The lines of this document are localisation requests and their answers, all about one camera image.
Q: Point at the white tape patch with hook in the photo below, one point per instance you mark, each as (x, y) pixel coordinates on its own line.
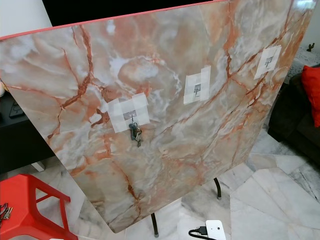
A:
(197, 86)
(267, 61)
(122, 112)

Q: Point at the black phone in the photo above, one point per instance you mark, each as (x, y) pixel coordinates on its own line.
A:
(16, 110)

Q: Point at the black low TV cabinet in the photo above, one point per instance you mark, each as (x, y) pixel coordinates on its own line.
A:
(20, 145)

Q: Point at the red plastic stool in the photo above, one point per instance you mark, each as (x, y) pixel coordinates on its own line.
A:
(30, 200)

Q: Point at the key bunch with red tag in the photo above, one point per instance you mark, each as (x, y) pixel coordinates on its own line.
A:
(6, 212)

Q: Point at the dark grey key bunch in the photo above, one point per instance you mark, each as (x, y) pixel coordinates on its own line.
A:
(134, 133)

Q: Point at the black television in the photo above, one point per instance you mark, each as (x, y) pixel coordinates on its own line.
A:
(130, 10)

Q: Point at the black metal table leg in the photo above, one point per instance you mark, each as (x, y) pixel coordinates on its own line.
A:
(155, 225)
(218, 188)

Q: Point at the marble pattern folding table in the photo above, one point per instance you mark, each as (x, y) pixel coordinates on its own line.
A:
(185, 150)

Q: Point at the black sofa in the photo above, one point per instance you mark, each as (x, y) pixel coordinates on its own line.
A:
(287, 120)

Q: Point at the red cushion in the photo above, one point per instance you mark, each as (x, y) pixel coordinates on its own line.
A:
(312, 95)

